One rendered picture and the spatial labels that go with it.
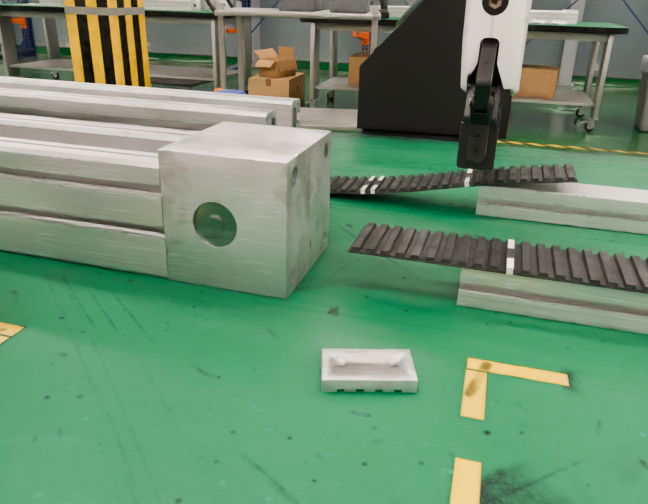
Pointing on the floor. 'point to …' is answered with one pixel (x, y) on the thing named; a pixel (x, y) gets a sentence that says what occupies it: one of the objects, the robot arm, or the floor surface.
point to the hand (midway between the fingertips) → (479, 144)
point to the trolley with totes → (323, 120)
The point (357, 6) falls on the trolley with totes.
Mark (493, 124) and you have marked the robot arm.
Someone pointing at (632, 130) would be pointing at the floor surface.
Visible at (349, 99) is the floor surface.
